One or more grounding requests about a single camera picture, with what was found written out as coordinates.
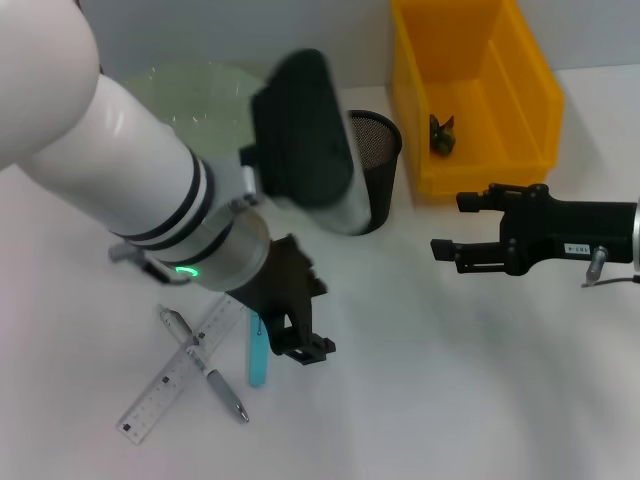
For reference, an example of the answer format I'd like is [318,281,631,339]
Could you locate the green plastic wrapper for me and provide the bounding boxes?
[428,112,457,156]

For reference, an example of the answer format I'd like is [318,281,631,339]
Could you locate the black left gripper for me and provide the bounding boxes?
[227,233,337,369]

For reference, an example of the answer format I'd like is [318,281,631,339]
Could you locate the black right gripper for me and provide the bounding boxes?
[429,182,640,277]

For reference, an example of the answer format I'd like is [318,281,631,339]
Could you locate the blue scissors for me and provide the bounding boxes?
[248,309,271,387]

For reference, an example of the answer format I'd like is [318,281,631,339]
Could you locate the black mesh pen cup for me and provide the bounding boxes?
[347,110,404,235]

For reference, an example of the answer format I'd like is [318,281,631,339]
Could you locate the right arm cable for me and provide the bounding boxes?
[581,274,640,289]

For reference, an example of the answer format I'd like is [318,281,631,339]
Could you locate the silver left gripper connector post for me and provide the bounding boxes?
[108,243,146,265]

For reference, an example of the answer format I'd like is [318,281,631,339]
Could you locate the clear plastic ruler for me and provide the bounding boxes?
[116,294,247,446]

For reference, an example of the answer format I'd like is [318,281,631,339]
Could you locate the grey clear ballpoint pen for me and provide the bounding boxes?
[157,303,250,425]

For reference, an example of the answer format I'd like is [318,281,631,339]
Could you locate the yellow plastic bin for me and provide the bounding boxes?
[390,0,566,196]

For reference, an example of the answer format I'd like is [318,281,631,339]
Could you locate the silver gripper connector post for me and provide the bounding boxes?
[108,243,146,265]
[585,245,610,287]

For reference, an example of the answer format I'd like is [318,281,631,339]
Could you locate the translucent green fruit bowl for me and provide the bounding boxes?
[119,62,266,156]

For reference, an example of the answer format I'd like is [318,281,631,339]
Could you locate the silver right gripper connector post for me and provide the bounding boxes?
[585,245,610,287]

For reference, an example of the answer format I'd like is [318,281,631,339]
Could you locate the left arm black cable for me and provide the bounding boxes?
[142,259,175,286]

